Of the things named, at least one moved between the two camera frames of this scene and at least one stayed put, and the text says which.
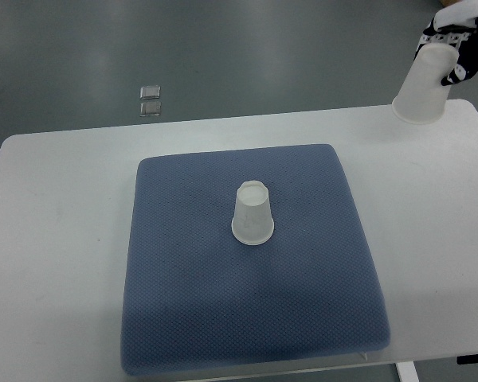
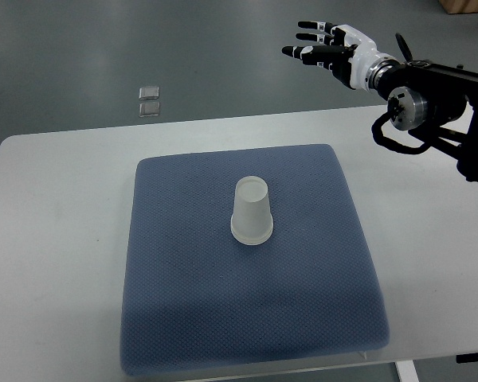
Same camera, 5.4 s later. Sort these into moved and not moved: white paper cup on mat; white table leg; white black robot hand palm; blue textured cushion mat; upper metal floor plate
Moved: white black robot hand palm
Not moved: white paper cup on mat; white table leg; blue textured cushion mat; upper metal floor plate
